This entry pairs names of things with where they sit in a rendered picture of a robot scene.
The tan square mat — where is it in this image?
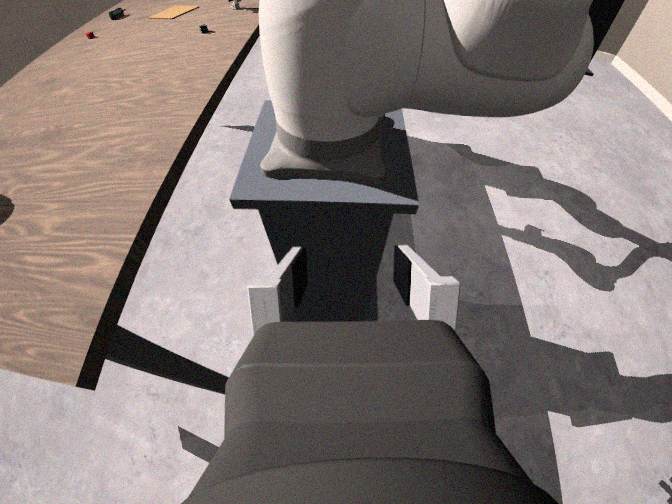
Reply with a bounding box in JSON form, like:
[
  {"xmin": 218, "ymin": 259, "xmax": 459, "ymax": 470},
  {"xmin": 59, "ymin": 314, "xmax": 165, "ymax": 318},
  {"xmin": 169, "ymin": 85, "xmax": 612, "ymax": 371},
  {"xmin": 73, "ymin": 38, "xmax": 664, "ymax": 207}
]
[{"xmin": 148, "ymin": 6, "xmax": 199, "ymax": 19}]

